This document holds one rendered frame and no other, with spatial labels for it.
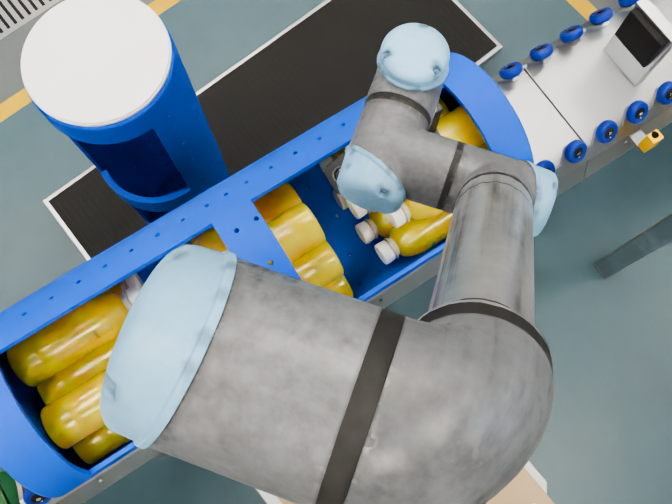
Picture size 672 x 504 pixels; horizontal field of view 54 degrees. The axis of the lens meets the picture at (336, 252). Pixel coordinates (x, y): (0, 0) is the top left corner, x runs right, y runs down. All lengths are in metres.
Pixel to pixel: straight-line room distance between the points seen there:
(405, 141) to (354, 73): 1.60
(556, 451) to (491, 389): 1.88
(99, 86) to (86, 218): 0.95
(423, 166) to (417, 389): 0.39
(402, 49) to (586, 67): 0.80
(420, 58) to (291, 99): 1.54
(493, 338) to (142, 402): 0.19
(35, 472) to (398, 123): 0.67
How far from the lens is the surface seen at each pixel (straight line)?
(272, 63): 2.31
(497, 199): 0.60
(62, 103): 1.33
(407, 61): 0.71
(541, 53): 1.40
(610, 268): 2.27
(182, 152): 1.49
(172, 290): 0.35
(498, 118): 1.03
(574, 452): 2.25
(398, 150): 0.69
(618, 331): 2.33
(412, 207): 1.06
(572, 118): 1.42
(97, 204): 2.22
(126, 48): 1.34
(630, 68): 1.48
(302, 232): 0.97
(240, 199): 0.97
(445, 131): 1.04
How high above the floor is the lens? 2.13
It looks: 75 degrees down
